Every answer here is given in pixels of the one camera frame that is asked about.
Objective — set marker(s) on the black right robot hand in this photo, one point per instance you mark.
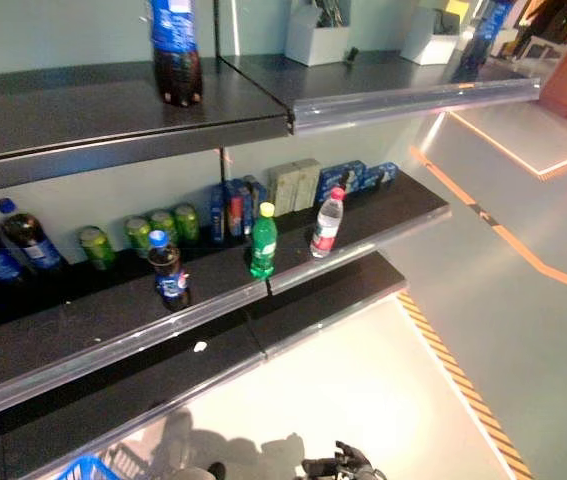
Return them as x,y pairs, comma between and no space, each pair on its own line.
348,467

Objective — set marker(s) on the clear water bottle red cap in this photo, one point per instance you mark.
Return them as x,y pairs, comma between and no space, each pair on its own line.
328,225

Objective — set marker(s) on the blue plastic shopping basket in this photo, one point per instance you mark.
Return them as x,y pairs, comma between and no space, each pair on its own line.
83,470

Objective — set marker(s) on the white paper scrap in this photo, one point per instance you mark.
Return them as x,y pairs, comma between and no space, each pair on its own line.
200,345

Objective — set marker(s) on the green Sprite bottle yellow cap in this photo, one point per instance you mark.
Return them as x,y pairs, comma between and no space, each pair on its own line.
263,245

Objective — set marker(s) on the blue snack box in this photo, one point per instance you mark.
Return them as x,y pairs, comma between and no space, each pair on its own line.
238,210
218,215
259,195

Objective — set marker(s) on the grey beige carton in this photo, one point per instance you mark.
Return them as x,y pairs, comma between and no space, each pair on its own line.
309,182
283,190

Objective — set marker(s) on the blue Oreo biscuit box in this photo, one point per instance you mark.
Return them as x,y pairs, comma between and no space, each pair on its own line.
335,180
380,176

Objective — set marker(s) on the black drinks shelf clear strip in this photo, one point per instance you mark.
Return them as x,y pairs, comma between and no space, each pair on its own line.
88,320

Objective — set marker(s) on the black high shelf clear strip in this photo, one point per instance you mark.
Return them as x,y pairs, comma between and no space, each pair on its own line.
113,115

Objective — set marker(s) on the white open cardboard box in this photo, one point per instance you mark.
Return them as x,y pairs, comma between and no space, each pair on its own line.
313,45
428,50

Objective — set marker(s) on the large Pepsi cola bottle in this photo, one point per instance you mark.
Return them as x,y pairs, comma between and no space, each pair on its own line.
488,25
175,30

